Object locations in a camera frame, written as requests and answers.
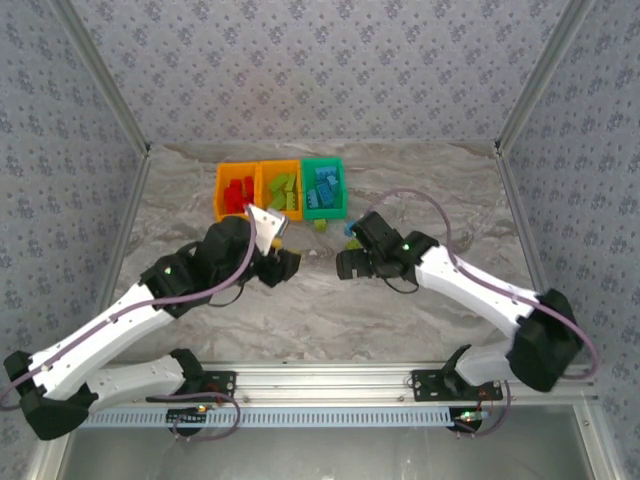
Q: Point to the small red lego brick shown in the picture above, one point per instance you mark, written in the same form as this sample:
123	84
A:
231	208

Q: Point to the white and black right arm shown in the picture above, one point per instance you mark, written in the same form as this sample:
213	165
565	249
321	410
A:
470	285

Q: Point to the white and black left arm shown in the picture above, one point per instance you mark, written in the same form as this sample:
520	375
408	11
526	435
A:
100	332

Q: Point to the small green lego brick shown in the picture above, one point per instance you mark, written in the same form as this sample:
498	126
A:
320	225

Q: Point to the green plastic bin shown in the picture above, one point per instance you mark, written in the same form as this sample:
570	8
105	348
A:
325	213

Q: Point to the orange plastic bin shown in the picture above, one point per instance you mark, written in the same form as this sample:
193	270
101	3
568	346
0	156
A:
220	195
265	172

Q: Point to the small black controller board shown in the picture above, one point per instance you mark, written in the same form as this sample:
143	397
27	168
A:
467	422
187	419

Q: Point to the grey metal lower panel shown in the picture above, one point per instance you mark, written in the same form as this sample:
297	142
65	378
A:
325	455

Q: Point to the aluminium table side rail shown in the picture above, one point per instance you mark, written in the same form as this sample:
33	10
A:
129	215
521	215

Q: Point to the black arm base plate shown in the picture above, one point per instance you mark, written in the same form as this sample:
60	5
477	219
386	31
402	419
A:
222	382
425	385

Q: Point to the aluminium frame post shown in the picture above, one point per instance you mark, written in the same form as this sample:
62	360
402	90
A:
540	75
106	75

